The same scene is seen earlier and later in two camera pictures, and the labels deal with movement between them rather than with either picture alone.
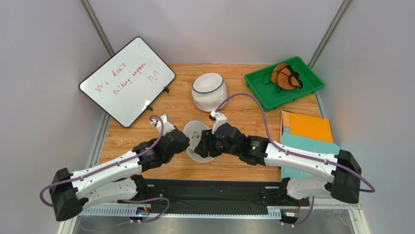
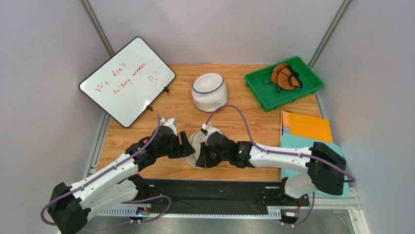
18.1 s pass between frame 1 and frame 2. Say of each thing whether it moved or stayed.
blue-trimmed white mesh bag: stayed
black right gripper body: moved
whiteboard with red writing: stayed
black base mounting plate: stayed
